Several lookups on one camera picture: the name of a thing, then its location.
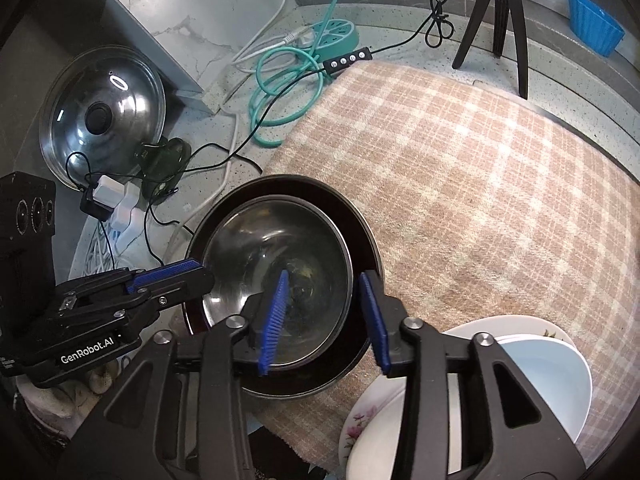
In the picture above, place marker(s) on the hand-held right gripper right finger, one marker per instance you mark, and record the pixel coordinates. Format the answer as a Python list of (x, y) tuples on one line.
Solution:
[(375, 320)]

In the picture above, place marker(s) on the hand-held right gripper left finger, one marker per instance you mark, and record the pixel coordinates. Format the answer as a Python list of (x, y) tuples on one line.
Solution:
[(272, 320)]

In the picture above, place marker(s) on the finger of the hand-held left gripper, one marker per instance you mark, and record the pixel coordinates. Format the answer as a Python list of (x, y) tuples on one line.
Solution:
[(190, 287), (167, 272)]

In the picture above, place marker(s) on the dark brown pan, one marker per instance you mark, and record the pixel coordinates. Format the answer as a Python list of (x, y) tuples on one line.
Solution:
[(362, 250)]

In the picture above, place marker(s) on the stainless steel bowl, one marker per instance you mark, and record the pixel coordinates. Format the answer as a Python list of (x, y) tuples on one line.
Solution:
[(300, 240)]

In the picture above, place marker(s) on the large floral plate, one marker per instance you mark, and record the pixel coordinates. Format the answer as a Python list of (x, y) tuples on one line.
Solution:
[(362, 417)]

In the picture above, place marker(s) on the plain white plate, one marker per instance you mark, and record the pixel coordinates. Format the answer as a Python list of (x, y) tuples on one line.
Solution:
[(380, 445)]

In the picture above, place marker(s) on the light blue bowl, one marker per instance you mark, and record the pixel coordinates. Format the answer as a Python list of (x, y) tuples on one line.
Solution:
[(545, 385)]

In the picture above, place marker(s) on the person's left hand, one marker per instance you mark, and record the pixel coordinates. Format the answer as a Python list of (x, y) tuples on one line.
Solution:
[(105, 377)]

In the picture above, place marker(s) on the white power strip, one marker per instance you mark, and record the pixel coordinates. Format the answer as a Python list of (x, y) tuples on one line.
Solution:
[(95, 260)]

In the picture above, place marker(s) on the white charger plug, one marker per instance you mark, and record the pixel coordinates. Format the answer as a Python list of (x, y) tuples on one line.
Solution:
[(127, 210), (111, 191)]

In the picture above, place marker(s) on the black power adapter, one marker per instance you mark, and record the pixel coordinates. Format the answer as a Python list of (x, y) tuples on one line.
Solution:
[(92, 205)]

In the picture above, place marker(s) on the glass pot lid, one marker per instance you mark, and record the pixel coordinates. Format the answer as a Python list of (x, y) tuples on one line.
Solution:
[(125, 110)]

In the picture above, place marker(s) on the beige plaid cloth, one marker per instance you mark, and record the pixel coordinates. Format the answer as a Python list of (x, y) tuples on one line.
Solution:
[(475, 185)]

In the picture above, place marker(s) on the teal power strip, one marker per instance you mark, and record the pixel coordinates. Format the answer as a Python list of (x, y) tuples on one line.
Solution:
[(340, 35)]

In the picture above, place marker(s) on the black tripod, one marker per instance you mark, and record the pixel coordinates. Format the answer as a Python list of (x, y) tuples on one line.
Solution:
[(500, 5)]

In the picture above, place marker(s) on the blue fluted cup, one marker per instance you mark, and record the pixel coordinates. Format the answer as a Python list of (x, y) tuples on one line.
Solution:
[(595, 25)]

